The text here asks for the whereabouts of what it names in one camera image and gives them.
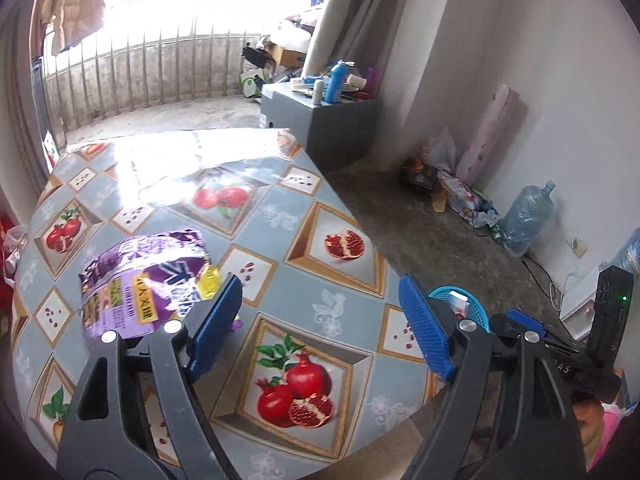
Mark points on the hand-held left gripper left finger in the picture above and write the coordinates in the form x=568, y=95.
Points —
x=217, y=320

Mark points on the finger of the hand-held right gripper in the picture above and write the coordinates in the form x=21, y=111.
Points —
x=525, y=321

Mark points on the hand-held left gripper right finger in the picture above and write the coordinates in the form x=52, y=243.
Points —
x=425, y=325

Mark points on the blue plastic mesh basket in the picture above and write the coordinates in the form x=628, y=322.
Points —
x=475, y=305

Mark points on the purple snack bag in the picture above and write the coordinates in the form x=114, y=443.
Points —
x=140, y=280

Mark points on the person's right hand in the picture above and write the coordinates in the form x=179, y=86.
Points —
x=590, y=417

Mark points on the white appliance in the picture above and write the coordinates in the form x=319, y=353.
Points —
x=575, y=310

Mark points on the white red small packet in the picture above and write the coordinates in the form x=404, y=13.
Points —
x=457, y=302

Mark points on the fruit print tablecloth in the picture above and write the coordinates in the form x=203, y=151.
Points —
x=300, y=285

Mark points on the green bottle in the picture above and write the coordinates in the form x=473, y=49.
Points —
x=497, y=232

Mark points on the blue water jug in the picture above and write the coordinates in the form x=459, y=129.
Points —
x=525, y=220

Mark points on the pink cloth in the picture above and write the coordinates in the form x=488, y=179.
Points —
x=612, y=435

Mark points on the pile of paper scraps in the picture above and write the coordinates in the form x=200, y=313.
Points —
x=465, y=197

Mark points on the dark packaging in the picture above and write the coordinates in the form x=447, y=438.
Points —
x=420, y=172

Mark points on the white plastic bag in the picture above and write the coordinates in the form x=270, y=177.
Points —
x=440, y=150

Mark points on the pink rolled mat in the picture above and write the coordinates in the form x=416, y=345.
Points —
x=492, y=135

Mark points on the grey cabinet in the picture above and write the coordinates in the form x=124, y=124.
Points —
x=340, y=130

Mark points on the green white object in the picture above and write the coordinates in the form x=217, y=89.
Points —
x=251, y=85

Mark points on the small white bottle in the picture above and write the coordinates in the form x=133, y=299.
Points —
x=319, y=92

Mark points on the purple cup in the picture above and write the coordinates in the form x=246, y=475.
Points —
x=374, y=81

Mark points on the paper cup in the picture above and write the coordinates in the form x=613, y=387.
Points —
x=356, y=81

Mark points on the blue bottle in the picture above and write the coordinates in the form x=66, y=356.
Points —
x=336, y=82

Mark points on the metal railing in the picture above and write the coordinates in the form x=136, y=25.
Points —
x=150, y=70

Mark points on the black box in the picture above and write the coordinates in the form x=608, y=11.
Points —
x=257, y=56

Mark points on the cardboard box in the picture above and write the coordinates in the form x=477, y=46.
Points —
x=290, y=56

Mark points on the white cloth pile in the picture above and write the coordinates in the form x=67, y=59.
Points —
x=292, y=32

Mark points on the grey curtain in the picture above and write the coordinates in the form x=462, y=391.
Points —
x=350, y=10

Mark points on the beige puffer jacket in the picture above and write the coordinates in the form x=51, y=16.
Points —
x=75, y=5

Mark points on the wall socket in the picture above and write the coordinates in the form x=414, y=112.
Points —
x=579, y=248

